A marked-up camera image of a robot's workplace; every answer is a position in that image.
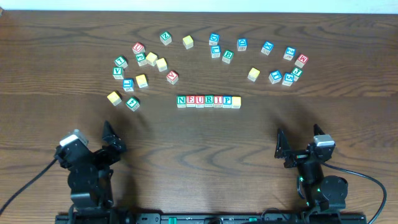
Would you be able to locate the yellow s block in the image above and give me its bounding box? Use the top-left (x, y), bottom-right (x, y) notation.
top-left (231, 96), bottom-right (242, 109)
top-left (156, 58), bottom-right (168, 72)

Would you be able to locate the blue P block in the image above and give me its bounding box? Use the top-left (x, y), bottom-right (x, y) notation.
top-left (223, 95), bottom-right (232, 108)

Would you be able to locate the green N block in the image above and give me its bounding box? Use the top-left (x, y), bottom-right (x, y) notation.
top-left (176, 95), bottom-right (187, 108)

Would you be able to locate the red I block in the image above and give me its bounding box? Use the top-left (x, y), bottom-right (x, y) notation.
top-left (213, 95), bottom-right (223, 108)

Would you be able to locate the green R block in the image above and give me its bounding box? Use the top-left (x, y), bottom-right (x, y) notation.
top-left (205, 95), bottom-right (214, 108)

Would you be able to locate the red E block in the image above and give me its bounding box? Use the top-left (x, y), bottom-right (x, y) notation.
top-left (186, 95), bottom-right (196, 108)

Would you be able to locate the red u block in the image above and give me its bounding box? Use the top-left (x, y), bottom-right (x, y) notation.
top-left (195, 95), bottom-right (205, 108)
top-left (132, 42), bottom-right (146, 55)

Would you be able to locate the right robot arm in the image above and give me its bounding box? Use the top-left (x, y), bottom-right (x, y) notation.
top-left (274, 124), bottom-right (348, 223)

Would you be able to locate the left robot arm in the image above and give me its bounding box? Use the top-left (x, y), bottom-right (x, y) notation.
top-left (54, 121), bottom-right (134, 223)

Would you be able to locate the green 4 block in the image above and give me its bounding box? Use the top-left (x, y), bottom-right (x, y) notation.
top-left (126, 97), bottom-right (140, 111)

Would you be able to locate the yellow block far left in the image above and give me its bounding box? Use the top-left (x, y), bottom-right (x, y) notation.
top-left (107, 91), bottom-right (122, 106)

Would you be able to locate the blue L block left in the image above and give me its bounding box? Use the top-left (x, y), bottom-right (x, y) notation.
top-left (123, 78), bottom-right (134, 91)

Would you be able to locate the blue l block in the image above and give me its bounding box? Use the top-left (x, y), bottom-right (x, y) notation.
top-left (123, 78), bottom-right (134, 91)
top-left (211, 45), bottom-right (221, 58)

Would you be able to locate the blue 5 block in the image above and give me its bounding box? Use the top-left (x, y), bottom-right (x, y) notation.
top-left (282, 73), bottom-right (294, 86)

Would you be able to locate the green J block right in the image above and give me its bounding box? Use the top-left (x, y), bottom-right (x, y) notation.
top-left (291, 67), bottom-right (303, 82)

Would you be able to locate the green j block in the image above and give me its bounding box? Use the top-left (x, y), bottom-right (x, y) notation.
top-left (136, 52), bottom-right (147, 67)
top-left (291, 67), bottom-right (303, 82)

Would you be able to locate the yellow K block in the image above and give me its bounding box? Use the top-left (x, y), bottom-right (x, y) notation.
top-left (136, 74), bottom-right (148, 88)

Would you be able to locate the green V block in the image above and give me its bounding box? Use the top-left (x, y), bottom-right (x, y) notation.
top-left (113, 67), bottom-right (124, 80)

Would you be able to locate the blue T block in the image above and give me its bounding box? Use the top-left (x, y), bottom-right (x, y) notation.
top-left (269, 70), bottom-right (282, 84)

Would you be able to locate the red M block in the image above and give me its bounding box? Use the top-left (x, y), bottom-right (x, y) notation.
top-left (295, 54), bottom-right (308, 68)

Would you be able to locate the plain yellow block centre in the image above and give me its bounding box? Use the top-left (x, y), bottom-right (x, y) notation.
top-left (248, 67), bottom-right (260, 82)

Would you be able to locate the blue 2 block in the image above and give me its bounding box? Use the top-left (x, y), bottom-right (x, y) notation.
top-left (283, 47), bottom-right (296, 60)

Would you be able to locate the green J block left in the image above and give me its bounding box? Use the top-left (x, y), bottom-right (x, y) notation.
top-left (136, 52), bottom-right (147, 67)

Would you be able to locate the red A block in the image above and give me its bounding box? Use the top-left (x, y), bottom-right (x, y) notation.
top-left (166, 70), bottom-right (179, 85)

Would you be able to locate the yellow C block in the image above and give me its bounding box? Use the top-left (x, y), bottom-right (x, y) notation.
top-left (146, 52), bottom-right (158, 67)

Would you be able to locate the blue X block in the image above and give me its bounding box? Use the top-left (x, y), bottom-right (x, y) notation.
top-left (261, 41), bottom-right (274, 55)

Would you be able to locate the green B block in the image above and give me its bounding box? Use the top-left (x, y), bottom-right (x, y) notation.
top-left (222, 50), bottom-right (234, 64)

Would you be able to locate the blue D block right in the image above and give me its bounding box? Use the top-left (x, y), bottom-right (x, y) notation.
top-left (237, 39), bottom-right (248, 51)

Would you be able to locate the green Z block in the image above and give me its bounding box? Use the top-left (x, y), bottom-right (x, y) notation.
top-left (160, 31), bottom-right (172, 45)

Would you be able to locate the blue L block centre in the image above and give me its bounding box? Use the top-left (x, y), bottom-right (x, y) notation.
top-left (211, 45), bottom-right (221, 58)

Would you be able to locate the yellow O block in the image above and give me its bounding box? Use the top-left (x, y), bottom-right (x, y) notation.
top-left (183, 35), bottom-right (194, 49)

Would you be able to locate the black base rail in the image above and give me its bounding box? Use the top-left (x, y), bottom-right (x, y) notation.
top-left (54, 212), bottom-right (367, 224)

